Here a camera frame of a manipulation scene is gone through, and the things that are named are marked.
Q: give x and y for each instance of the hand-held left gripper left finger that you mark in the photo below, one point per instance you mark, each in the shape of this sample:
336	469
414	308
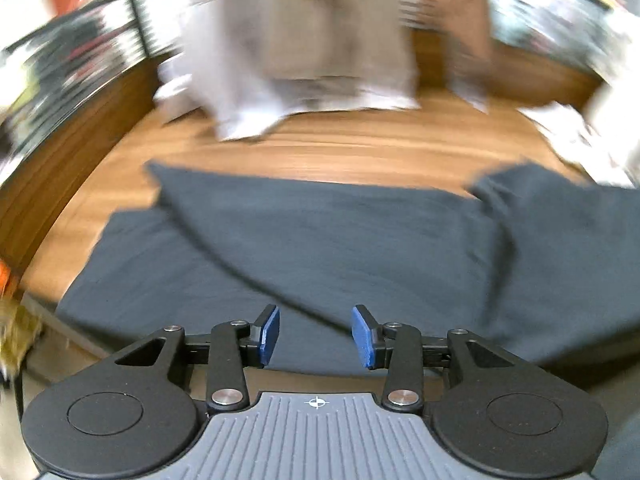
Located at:
270	332

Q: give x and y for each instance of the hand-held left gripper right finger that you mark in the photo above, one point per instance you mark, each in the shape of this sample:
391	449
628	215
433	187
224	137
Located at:
362	335

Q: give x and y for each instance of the dark grey garment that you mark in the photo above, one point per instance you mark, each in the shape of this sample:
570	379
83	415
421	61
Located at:
350	240

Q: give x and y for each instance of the tan fuzzy object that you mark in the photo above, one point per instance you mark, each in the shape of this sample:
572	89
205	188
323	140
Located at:
17	330

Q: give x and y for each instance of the crumpled white cloth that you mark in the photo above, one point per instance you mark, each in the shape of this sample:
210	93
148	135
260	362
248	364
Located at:
590	150

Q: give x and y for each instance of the beige hanging shirt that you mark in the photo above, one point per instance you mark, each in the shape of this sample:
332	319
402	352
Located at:
300	35

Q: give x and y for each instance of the brown patterned hanging scarf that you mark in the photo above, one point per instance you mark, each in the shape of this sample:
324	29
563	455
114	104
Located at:
460	20

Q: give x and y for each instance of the black shelf rack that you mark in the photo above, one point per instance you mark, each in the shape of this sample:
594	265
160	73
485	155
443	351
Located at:
75	45

